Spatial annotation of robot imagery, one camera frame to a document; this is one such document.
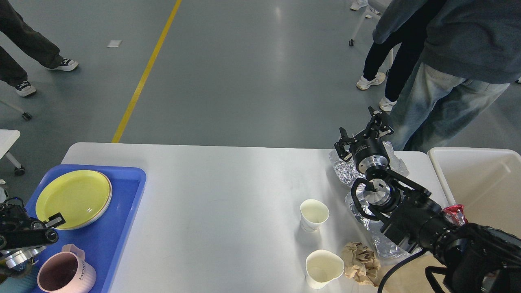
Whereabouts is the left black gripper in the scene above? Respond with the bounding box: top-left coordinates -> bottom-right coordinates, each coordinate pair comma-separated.
0,212 -> 66,278

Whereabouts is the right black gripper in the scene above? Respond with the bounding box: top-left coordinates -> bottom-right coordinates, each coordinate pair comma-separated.
335,106 -> 395,171

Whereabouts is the yellow plastic plate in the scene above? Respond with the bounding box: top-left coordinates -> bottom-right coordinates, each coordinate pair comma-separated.
35,169 -> 109,229

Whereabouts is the pink mug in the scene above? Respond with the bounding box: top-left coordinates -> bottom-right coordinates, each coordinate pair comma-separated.
37,244 -> 97,293

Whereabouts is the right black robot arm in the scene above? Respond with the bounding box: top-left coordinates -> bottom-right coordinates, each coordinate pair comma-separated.
334,107 -> 521,293

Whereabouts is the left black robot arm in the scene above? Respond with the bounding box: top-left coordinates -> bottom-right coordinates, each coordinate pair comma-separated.
0,197 -> 66,280

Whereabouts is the pink plate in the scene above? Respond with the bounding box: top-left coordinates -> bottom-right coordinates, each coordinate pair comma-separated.
58,171 -> 112,231

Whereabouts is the blue plastic tray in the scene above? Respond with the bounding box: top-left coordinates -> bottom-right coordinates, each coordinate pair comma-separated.
25,164 -> 147,293

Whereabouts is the upper white paper cup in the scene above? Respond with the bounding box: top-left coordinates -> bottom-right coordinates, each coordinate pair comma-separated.
300,199 -> 330,232

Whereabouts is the white paper cup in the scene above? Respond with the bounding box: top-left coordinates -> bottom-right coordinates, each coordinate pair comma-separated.
305,249 -> 345,289
300,199 -> 330,232

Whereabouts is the white side table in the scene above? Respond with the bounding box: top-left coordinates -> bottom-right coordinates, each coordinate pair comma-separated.
0,129 -> 26,176

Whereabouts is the person in black trousers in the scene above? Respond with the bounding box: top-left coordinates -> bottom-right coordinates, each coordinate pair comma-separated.
357,0 -> 445,112

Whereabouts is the red crumpled wrapper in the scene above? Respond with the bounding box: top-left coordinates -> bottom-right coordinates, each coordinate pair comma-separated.
443,204 -> 468,227

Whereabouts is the crumpled brown paper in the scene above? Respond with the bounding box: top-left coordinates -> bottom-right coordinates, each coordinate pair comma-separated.
340,242 -> 381,287

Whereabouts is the white wheeled chair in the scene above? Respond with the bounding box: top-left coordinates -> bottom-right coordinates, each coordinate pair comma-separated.
348,0 -> 392,47

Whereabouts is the white plastic bin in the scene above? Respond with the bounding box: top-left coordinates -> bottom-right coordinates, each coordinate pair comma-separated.
428,148 -> 521,237

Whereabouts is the lower white paper cup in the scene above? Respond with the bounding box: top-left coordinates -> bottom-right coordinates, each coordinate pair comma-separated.
305,249 -> 345,289

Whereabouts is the person in blue jeans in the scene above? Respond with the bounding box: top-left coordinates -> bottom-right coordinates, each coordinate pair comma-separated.
389,0 -> 521,153

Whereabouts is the person in dark trousers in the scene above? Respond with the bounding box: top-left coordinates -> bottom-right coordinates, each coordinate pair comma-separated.
0,0 -> 79,98

